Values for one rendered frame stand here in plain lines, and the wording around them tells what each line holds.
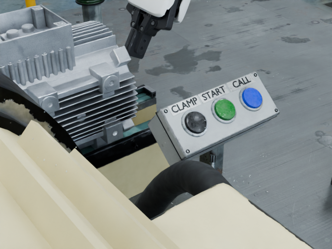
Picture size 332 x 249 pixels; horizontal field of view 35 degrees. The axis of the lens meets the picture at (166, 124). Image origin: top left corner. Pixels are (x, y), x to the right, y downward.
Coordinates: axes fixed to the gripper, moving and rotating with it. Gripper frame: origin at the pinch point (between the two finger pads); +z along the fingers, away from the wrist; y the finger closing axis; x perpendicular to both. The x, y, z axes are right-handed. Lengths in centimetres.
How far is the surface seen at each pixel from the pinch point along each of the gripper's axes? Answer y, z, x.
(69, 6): 289, 30, -167
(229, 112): -21.3, 1.9, -1.1
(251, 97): -20.8, -0.8, -4.8
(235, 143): -0.1, 13.4, -34.6
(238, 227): -55, -3, 40
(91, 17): 34.2, 2.4, -13.7
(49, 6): 299, 36, -156
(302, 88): 7, -1, -59
